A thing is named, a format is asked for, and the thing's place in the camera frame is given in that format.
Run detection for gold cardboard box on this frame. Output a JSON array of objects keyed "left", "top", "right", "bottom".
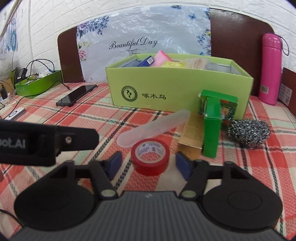
[{"left": 178, "top": 113, "right": 204, "bottom": 160}]

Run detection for red tape roll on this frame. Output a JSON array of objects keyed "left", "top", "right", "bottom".
[{"left": 131, "top": 138, "right": 170, "bottom": 176}]

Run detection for translucent plastic toothbrush case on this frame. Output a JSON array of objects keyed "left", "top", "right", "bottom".
[{"left": 116, "top": 110, "right": 191, "bottom": 149}]

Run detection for plain green box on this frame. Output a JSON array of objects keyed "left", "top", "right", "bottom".
[{"left": 203, "top": 97, "right": 221, "bottom": 158}]

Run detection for white power bank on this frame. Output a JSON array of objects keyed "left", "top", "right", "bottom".
[{"left": 4, "top": 108, "right": 26, "bottom": 121}]

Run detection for green plastic tray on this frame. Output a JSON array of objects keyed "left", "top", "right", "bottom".
[{"left": 15, "top": 70, "right": 63, "bottom": 98}]

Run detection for black smartphone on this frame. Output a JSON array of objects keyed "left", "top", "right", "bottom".
[{"left": 56, "top": 84, "right": 97, "bottom": 107}]

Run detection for steel wool scrubber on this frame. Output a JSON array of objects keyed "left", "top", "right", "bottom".
[{"left": 227, "top": 119, "right": 271, "bottom": 149}]

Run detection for red plaid bed sheet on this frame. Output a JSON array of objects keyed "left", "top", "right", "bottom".
[{"left": 8, "top": 84, "right": 295, "bottom": 238}]

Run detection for green patterned box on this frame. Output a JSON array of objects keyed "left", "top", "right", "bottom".
[{"left": 199, "top": 89, "right": 238, "bottom": 130}]

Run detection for light green cardboard box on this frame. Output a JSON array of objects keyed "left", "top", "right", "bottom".
[{"left": 105, "top": 54, "right": 253, "bottom": 118}]

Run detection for white cotton gloves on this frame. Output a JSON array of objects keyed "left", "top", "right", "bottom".
[{"left": 180, "top": 58, "right": 209, "bottom": 69}]

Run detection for yellow small box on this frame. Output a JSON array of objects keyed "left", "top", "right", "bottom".
[{"left": 162, "top": 61, "right": 186, "bottom": 68}]

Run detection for pink thermos bottle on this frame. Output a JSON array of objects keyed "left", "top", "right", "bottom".
[{"left": 258, "top": 33, "right": 290, "bottom": 105}]

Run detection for blue small box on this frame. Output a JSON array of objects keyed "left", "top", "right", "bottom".
[{"left": 137, "top": 56, "right": 154, "bottom": 67}]

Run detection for brown cardboard box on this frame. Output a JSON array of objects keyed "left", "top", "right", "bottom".
[{"left": 278, "top": 68, "right": 296, "bottom": 114}]

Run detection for floral Beautiful Day bag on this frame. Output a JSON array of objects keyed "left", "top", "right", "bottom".
[{"left": 76, "top": 4, "right": 211, "bottom": 82}]

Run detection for dark brown headboard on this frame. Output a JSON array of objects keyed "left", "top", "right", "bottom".
[{"left": 57, "top": 8, "right": 274, "bottom": 96}]

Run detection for black charger cable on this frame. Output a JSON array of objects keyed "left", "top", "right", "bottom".
[{"left": 0, "top": 58, "right": 72, "bottom": 112}]

